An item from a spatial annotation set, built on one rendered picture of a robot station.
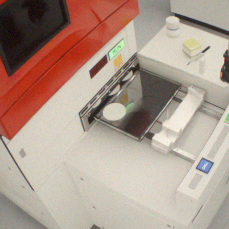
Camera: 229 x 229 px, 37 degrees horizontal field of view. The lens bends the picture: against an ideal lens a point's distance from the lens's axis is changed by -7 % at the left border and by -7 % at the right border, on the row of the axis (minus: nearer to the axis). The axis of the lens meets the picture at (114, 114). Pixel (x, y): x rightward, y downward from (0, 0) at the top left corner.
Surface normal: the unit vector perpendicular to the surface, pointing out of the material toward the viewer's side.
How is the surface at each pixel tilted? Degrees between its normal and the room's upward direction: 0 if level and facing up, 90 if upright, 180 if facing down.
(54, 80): 90
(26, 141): 90
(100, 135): 0
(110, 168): 0
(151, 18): 0
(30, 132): 90
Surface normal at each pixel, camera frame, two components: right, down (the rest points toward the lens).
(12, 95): 0.81, 0.37
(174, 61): -0.13, -0.65
